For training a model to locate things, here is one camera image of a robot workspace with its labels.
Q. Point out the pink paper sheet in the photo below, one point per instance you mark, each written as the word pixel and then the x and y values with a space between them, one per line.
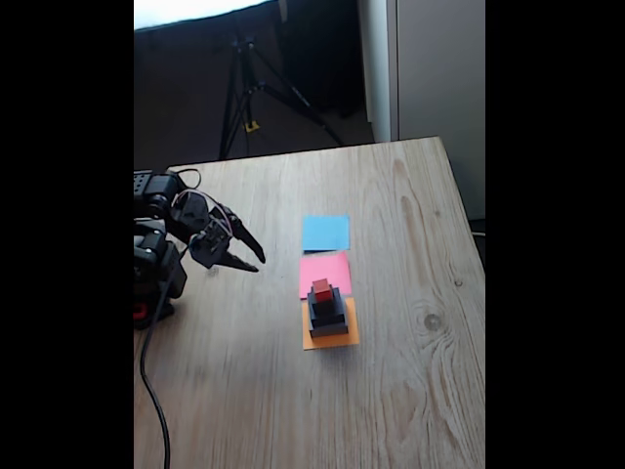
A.
pixel 324 268

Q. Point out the blue paper sheet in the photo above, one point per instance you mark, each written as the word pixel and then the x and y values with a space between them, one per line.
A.
pixel 326 233

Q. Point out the small black foam block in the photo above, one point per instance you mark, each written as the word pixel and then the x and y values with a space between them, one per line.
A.
pixel 323 308

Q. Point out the red cube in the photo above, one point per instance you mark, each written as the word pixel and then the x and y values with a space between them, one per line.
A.
pixel 322 289

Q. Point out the white cabinet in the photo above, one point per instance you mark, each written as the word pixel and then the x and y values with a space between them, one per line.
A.
pixel 439 73

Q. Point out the medium dark foam block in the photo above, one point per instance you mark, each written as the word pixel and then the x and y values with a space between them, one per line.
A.
pixel 339 312

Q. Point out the orange paper sheet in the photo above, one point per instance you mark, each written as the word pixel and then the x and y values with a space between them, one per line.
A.
pixel 352 327

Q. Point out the yellow tape marker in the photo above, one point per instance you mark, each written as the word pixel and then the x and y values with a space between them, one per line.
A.
pixel 251 127

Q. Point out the black tripod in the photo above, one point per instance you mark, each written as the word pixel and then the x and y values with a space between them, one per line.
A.
pixel 242 78

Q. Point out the large grey foam block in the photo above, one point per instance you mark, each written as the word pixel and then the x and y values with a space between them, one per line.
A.
pixel 329 332

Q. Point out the red and black table clamp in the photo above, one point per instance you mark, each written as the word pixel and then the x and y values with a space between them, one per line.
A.
pixel 146 315

